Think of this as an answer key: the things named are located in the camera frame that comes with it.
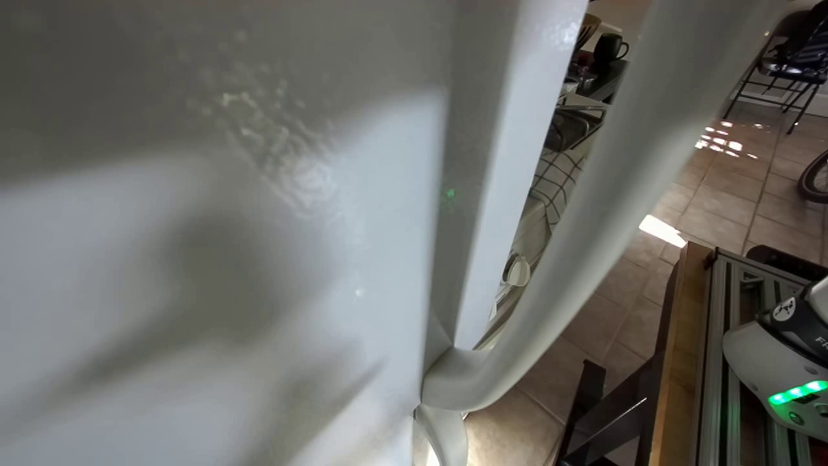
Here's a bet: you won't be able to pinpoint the white robot base green light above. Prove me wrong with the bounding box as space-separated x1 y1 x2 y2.
719 276 828 445

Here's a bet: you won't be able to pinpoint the white refrigerator door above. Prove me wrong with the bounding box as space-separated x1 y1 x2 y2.
0 0 591 466

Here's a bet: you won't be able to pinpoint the checkered kitchen towel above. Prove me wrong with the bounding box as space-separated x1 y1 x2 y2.
494 92 608 319

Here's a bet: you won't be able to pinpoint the dark wooden stand legs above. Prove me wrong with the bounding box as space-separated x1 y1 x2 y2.
555 356 661 466

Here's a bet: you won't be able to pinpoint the black mug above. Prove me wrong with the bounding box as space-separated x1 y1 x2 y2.
593 33 628 62

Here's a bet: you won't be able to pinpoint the wooden table edge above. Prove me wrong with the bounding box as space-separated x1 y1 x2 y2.
646 244 712 466

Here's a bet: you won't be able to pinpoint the black metal chair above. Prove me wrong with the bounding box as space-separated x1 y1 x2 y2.
725 0 828 132

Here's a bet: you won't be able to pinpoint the white curved fridge handle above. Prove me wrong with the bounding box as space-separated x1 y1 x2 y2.
421 0 795 412

